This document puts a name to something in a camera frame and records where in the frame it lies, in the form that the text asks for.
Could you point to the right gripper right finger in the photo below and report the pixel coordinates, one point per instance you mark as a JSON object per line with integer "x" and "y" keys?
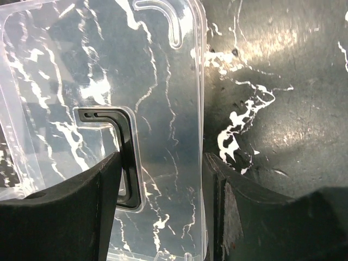
{"x": 246, "y": 221}

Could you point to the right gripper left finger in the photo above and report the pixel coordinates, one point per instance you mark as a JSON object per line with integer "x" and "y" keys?
{"x": 68, "y": 221}

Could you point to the clear lid with black handle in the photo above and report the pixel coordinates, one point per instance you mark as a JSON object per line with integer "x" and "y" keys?
{"x": 81, "y": 80}

